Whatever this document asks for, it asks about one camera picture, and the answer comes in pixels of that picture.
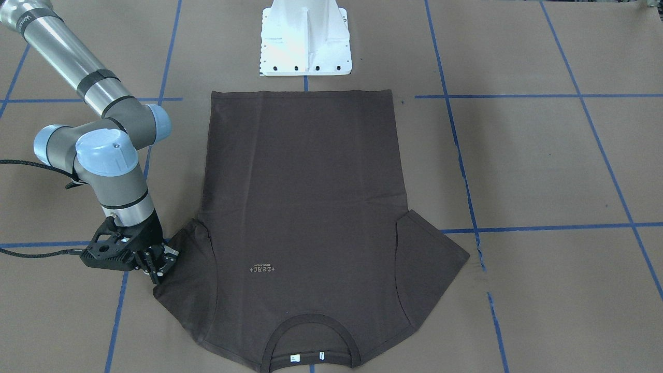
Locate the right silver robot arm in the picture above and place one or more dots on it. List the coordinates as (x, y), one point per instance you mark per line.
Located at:
(102, 153)

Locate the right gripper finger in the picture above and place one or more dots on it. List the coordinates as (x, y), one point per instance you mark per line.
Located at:
(165, 259)
(148, 262)

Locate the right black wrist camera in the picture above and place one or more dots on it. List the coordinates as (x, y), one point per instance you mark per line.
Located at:
(108, 249)

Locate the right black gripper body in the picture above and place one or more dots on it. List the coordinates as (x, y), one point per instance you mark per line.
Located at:
(146, 233)

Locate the dark brown t-shirt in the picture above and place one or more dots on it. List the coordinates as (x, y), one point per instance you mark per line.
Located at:
(304, 250)

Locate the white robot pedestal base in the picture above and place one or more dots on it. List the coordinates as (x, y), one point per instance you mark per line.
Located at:
(305, 38)

